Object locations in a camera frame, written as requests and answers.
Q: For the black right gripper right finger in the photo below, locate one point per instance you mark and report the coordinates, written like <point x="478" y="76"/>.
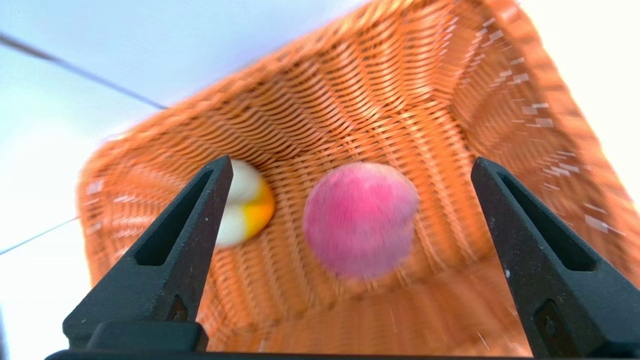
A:
<point x="565" y="295"/>

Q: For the yellow and white toy bun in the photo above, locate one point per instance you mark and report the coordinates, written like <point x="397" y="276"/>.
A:
<point x="250" y="205"/>

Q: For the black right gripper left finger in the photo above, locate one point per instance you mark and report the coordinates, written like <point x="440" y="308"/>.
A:
<point x="170" y="270"/>

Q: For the pink toy peach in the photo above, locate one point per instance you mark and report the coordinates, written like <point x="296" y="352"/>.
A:
<point x="360" y="220"/>

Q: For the orange wicker basket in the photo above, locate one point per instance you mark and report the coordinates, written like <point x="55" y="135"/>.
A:
<point x="400" y="90"/>

